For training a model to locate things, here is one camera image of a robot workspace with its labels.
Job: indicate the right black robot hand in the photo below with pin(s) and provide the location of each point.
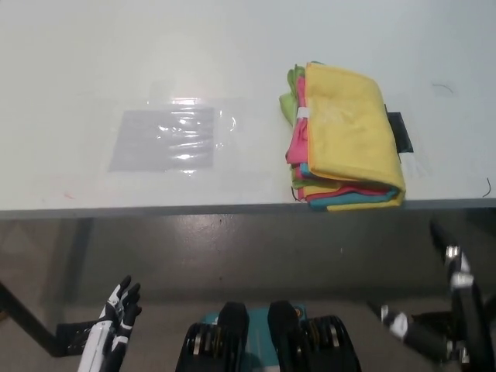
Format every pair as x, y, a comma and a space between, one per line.
467, 310

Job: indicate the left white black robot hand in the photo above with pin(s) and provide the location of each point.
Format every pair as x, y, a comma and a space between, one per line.
116, 333

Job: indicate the yellow microfibre cloth under stack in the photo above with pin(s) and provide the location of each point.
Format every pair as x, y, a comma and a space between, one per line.
364, 206

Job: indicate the robot legs black teal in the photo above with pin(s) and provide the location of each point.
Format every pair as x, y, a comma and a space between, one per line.
283, 337

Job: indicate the teal microfibre cloth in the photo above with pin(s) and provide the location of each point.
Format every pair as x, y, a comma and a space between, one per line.
321, 204

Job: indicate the pink microfibre cloth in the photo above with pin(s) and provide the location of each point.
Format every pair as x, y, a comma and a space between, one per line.
298, 143

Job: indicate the green microfibre cloth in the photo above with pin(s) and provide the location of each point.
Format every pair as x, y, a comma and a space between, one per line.
288, 102

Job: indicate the black metal table leg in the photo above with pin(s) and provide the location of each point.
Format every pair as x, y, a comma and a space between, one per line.
31, 321

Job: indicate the black thread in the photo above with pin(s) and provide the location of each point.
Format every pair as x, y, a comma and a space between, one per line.
489, 190
293, 195

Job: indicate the black tape patch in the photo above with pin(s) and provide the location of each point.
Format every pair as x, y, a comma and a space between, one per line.
401, 131

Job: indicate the clear plastic sheet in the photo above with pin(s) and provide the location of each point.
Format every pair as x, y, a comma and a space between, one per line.
224, 116

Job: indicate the white cloth label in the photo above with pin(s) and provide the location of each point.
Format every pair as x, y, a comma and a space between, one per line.
304, 113

